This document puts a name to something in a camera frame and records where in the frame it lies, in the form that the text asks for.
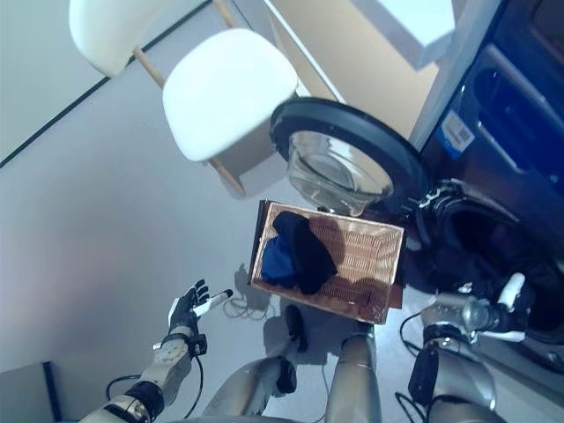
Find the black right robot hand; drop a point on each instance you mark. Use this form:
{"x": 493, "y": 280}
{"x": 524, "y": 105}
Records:
{"x": 513, "y": 317}

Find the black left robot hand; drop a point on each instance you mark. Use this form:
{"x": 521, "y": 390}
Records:
{"x": 183, "y": 313}

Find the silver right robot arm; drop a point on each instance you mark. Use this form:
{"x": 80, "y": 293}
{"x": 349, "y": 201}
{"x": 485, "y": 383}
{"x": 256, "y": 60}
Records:
{"x": 458, "y": 379}

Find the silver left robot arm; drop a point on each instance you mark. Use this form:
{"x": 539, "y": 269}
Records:
{"x": 163, "y": 374}

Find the dark washing machine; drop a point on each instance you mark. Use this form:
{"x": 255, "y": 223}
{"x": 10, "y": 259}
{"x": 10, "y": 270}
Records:
{"x": 520, "y": 154}

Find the round washing machine door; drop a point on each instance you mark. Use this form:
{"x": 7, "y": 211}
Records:
{"x": 352, "y": 119}

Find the blue garment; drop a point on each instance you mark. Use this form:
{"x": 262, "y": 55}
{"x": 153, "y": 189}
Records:
{"x": 277, "y": 264}

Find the wicker laundry basket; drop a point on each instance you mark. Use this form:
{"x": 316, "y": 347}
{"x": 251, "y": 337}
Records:
{"x": 365, "y": 251}

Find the silver right robot leg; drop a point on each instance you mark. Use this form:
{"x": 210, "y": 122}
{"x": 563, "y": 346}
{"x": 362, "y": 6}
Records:
{"x": 357, "y": 379}

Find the grey box with dark edge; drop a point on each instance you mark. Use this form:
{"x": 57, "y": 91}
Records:
{"x": 22, "y": 392}

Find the blue energy label sticker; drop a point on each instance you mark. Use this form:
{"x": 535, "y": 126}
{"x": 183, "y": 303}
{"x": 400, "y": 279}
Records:
{"x": 458, "y": 130}

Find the white chair with wooden legs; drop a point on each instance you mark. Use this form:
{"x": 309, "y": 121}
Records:
{"x": 220, "y": 97}

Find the white cabinet side panel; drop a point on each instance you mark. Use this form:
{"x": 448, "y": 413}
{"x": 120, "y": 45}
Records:
{"x": 458, "y": 66}

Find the white counter cabinet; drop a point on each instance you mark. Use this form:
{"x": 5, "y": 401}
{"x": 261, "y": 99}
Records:
{"x": 352, "y": 44}

